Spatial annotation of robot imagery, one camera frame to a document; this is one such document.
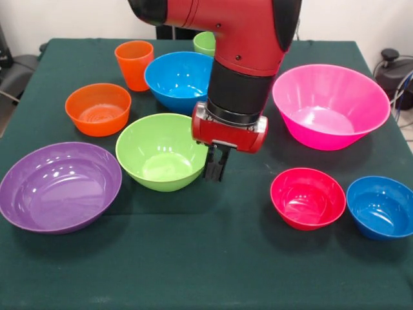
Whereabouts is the orange bowl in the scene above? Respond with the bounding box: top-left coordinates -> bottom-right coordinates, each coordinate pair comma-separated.
65,83 -> 132,138

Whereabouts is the green cup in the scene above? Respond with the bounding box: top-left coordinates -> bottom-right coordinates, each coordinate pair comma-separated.
192,31 -> 217,58

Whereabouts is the red bowl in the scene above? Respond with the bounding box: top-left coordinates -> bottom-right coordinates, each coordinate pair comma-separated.
270,167 -> 347,232

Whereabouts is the purple bowl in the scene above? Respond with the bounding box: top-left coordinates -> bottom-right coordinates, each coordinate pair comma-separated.
0,141 -> 123,235

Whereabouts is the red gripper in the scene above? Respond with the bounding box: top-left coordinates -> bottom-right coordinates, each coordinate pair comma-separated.
190,101 -> 269,183

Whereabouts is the orange cup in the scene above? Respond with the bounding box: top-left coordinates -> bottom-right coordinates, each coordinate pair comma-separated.
114,40 -> 155,92

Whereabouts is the black floor stand base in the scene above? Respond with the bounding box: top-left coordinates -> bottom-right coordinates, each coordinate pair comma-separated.
374,48 -> 413,98
0,24 -> 41,101

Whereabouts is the large light blue bowl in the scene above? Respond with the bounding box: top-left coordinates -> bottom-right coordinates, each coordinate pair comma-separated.
144,51 -> 216,116

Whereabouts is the large pink bowl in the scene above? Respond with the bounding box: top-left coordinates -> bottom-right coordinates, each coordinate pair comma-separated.
272,63 -> 392,152

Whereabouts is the dark green tablecloth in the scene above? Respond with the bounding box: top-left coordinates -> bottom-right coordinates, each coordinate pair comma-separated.
0,37 -> 413,310

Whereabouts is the green bowl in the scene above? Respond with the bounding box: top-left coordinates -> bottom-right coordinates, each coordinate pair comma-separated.
115,112 -> 211,193

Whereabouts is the small dark blue bowl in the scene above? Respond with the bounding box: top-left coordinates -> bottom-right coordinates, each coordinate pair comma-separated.
346,176 -> 413,241

